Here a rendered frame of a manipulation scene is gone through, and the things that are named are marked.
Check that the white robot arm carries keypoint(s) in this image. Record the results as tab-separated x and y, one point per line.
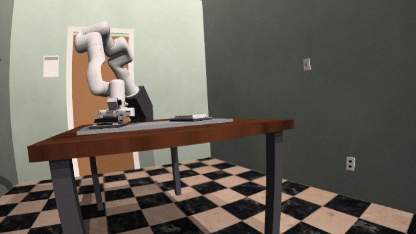
97	41

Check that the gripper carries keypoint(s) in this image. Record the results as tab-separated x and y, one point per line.
120	113

